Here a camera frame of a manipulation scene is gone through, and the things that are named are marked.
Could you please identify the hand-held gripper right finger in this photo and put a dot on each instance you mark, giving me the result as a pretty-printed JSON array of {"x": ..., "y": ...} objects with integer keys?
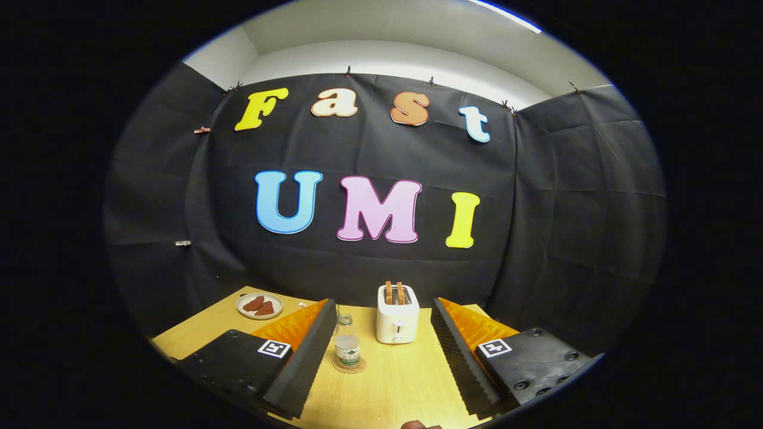
[{"x": 459, "y": 357}]

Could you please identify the wooden table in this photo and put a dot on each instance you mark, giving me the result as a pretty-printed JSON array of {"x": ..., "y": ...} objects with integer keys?
[{"x": 405, "y": 381}]

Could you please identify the white round plate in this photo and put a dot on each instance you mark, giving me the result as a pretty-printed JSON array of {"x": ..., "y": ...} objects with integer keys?
[{"x": 243, "y": 311}]

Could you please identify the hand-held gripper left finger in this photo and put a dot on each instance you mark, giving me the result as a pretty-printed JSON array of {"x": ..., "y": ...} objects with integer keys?
[{"x": 307, "y": 357}]

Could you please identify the round wooden coaster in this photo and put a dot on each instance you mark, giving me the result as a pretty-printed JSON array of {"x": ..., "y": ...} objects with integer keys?
[{"x": 360, "y": 368}]

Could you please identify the clear plastic juice bottle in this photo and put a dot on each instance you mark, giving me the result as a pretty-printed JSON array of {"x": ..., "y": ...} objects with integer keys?
[{"x": 347, "y": 348}]

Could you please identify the red sausage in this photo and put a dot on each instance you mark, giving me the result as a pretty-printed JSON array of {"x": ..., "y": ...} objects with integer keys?
[
  {"x": 264, "y": 308},
  {"x": 253, "y": 304}
]

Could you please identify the toast slice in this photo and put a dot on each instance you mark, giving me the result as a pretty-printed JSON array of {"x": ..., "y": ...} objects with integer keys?
[
  {"x": 401, "y": 294},
  {"x": 388, "y": 293}
]

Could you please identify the white toaster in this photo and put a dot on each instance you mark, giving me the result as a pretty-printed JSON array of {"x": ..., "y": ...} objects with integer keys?
[{"x": 397, "y": 325}]

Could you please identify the black backdrop cloth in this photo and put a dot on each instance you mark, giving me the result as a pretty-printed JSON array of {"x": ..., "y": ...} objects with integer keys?
[{"x": 357, "y": 268}]

